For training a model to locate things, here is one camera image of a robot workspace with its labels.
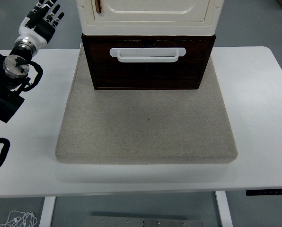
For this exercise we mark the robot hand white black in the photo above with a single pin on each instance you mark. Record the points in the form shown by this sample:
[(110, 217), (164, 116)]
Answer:
[(33, 37)]

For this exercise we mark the dark brown wooden drawer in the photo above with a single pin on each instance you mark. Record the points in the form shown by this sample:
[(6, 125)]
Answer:
[(145, 75)]

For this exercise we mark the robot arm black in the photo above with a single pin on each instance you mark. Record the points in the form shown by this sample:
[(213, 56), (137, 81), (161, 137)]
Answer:
[(12, 68)]

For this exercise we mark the cream cabinet door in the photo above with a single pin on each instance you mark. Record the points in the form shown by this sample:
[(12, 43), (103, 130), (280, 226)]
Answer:
[(150, 6)]

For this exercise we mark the white table leg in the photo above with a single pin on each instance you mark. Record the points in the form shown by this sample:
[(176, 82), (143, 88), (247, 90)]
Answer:
[(224, 210), (47, 211)]

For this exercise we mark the beige felt mat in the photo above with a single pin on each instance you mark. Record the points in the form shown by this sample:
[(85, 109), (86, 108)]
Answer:
[(145, 123)]

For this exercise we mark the grey metal plate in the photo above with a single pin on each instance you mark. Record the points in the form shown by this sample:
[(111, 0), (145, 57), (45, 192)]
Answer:
[(145, 222)]

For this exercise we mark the black table control panel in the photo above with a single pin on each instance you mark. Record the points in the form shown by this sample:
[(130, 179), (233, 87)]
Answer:
[(268, 191)]

